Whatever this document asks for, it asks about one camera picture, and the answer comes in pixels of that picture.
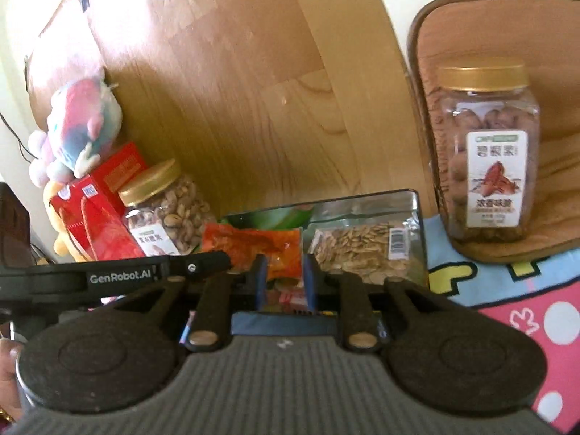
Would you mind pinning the pistachio jar with gold lid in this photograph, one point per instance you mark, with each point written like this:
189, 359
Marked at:
172, 208

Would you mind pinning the green snack packet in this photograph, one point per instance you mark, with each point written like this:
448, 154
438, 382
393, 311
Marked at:
272, 217

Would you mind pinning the wooden headboard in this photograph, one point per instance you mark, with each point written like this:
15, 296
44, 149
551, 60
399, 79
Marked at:
226, 77

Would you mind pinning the red gift box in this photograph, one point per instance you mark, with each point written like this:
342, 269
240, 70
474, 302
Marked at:
104, 208

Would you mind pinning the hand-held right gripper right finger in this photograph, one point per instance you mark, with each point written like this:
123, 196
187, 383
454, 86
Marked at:
309, 283

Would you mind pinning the pink plush toy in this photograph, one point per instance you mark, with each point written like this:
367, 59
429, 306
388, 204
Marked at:
81, 127

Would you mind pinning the pecan jar with gold lid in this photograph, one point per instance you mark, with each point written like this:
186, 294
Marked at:
489, 163

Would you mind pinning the yellow plush toy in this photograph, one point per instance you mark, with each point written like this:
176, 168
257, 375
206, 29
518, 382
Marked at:
61, 231

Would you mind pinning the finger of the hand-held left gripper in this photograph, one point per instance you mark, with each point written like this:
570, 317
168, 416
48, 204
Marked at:
199, 265

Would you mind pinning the black printed cardboard box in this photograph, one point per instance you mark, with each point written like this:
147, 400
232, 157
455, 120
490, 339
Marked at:
362, 208

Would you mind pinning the orange snack packet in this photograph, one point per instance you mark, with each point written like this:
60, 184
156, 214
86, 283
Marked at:
276, 249

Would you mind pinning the wood-print cushion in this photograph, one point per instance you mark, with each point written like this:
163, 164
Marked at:
557, 99

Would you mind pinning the printed cartoon blanket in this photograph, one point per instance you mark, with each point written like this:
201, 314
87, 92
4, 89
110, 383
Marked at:
534, 308

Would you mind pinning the clear seed packet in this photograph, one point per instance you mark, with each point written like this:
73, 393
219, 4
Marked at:
358, 249

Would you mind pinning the red white snack packet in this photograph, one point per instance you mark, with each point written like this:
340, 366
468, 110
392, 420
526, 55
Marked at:
290, 298

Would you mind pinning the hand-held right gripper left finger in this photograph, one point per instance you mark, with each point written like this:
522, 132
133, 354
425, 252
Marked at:
259, 283

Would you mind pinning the person's left hand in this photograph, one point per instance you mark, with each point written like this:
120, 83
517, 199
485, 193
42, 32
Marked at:
8, 371

